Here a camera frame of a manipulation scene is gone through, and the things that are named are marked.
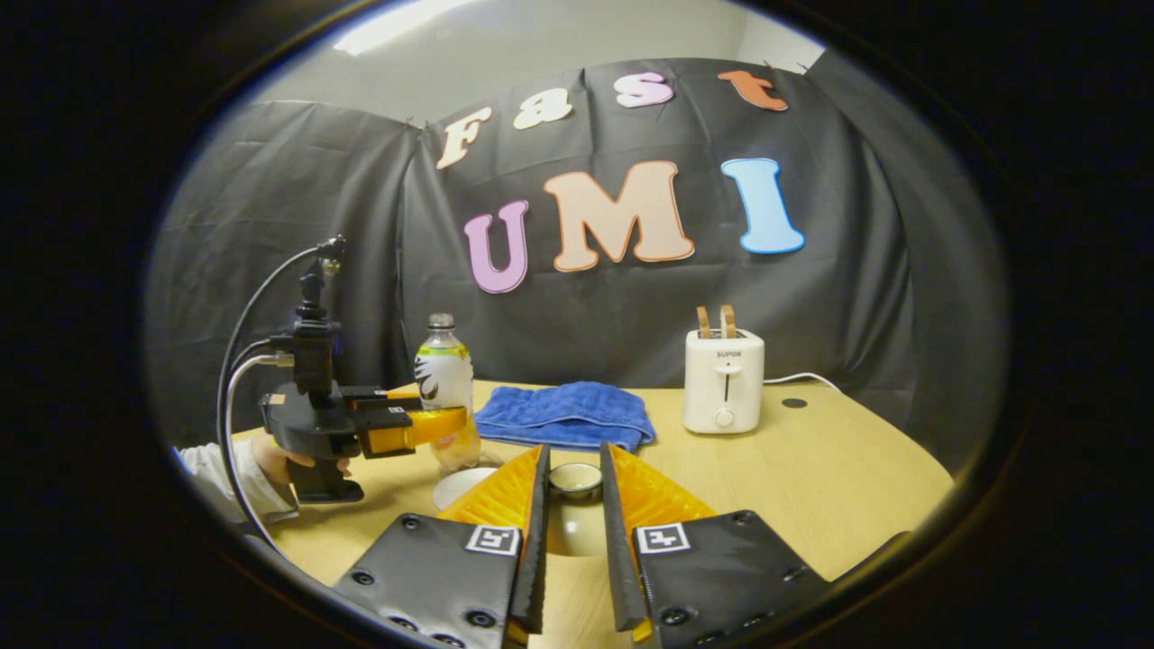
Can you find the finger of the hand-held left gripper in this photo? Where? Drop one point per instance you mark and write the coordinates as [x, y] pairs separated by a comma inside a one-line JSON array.
[[379, 395], [406, 431]]

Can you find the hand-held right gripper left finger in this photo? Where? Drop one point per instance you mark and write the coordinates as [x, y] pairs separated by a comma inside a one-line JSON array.
[[534, 577]]

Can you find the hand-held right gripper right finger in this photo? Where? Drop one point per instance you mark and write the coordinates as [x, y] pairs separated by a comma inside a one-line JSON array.
[[618, 568]]

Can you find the clear water bottle white label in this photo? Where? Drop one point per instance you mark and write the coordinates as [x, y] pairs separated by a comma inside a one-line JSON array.
[[446, 374]]

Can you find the blue folded towel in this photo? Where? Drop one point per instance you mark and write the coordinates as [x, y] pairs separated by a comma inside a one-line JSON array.
[[563, 415]]

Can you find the white toaster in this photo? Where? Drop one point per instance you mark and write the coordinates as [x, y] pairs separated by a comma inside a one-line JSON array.
[[723, 388]]

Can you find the toast slice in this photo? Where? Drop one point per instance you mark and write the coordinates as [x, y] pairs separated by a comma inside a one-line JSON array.
[[703, 322], [728, 321]]

